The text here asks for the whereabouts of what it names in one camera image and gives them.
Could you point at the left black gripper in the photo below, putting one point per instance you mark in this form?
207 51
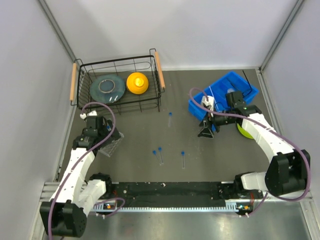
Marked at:
110 122

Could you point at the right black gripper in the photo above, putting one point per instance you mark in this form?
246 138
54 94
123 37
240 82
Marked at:
205 131

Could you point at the black wire ring stand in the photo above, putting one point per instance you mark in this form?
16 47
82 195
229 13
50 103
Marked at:
250 90

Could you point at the small clear glass flask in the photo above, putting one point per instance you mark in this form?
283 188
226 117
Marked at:
230 90

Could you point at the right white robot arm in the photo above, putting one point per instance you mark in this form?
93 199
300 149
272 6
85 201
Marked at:
289 166

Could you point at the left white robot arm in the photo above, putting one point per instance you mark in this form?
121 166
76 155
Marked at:
65 213

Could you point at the clear test tube rack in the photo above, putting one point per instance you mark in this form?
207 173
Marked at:
110 148

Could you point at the lime green plate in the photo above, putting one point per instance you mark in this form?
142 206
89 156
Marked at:
244 132

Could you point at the blue ceramic plate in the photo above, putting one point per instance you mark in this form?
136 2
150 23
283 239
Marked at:
107 89

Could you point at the blue plastic divided bin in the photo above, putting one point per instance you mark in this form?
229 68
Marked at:
219 88

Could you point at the orange ribbed bowl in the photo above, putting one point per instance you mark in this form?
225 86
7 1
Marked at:
137 83

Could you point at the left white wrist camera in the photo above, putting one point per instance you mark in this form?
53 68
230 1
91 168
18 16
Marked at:
83 116

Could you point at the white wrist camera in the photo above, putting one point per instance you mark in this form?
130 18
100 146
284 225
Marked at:
83 116
208 102

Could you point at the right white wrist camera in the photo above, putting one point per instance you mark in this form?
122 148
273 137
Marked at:
208 102

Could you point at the black wire basket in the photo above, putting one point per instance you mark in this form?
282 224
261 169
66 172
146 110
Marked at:
83 74

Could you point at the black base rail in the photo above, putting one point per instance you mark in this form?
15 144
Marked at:
174 194

